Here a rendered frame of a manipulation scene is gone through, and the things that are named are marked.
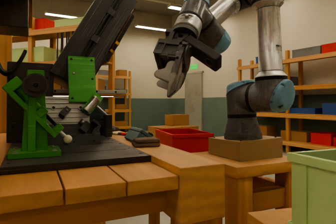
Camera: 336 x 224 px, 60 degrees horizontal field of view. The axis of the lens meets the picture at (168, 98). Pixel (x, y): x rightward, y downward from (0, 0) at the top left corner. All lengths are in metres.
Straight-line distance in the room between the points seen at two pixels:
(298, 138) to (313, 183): 6.06
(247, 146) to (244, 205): 0.21
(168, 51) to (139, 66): 10.50
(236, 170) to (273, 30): 0.52
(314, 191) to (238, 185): 0.44
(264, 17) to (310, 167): 0.66
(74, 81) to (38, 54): 3.28
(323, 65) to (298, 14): 1.37
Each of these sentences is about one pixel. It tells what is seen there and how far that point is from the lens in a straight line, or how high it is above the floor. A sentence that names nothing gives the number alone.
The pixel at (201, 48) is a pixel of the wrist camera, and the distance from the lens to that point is 0.74.
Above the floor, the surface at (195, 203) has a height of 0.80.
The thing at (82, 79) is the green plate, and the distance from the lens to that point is 1.32.
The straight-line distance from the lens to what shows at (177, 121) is 7.99.
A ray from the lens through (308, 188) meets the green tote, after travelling 0.66.
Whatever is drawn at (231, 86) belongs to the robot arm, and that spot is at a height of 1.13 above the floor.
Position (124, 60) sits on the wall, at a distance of 11.01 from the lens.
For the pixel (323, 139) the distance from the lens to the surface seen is 6.34.
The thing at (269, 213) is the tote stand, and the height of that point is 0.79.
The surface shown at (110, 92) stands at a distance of 1.46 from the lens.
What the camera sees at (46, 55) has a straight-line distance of 4.54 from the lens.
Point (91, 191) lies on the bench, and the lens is 0.71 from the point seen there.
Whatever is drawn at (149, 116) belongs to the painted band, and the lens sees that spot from 11.31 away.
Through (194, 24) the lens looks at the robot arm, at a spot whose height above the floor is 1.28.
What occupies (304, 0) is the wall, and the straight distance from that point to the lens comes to 7.56.
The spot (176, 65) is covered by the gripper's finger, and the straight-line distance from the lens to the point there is 0.68.
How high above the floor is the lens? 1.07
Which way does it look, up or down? 1 degrees up
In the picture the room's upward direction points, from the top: straight up
